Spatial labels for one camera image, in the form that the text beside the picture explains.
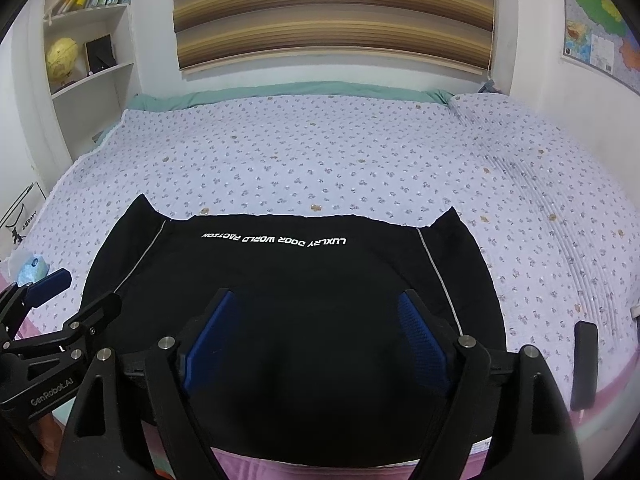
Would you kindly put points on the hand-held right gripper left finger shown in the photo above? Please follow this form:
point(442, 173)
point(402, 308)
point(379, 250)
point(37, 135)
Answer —
point(210, 345)

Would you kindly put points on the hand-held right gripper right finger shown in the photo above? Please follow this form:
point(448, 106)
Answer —
point(422, 340)

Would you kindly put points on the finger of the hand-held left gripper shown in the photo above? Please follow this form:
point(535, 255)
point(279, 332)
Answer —
point(47, 285)
point(90, 315)

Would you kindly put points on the black hooded jacket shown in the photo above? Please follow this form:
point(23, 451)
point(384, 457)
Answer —
point(300, 285)

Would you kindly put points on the light blue packet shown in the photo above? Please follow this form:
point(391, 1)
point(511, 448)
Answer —
point(33, 267)

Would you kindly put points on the white printed bag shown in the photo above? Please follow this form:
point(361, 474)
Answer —
point(20, 220)

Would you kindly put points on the pink bed sheet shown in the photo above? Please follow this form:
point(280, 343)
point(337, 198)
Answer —
point(310, 466)

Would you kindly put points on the black phone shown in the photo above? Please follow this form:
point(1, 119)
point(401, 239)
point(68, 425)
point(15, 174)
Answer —
point(585, 365)

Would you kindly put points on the floral quilted blanket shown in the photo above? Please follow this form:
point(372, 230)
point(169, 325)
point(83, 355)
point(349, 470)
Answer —
point(325, 160)

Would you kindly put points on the yellow globe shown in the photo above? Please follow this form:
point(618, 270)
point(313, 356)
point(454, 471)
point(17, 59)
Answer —
point(62, 57)

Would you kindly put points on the green bed sheet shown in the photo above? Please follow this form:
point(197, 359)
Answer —
point(300, 91)

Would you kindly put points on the striped window blind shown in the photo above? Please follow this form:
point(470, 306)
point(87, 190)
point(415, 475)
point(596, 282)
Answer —
point(330, 10)

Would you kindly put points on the black picture frame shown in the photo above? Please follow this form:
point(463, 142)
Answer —
point(99, 54)

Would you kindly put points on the white wall shelf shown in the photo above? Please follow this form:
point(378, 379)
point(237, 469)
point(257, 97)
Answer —
point(120, 35)

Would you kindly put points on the colourful wall map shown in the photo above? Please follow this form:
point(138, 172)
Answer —
point(605, 20)

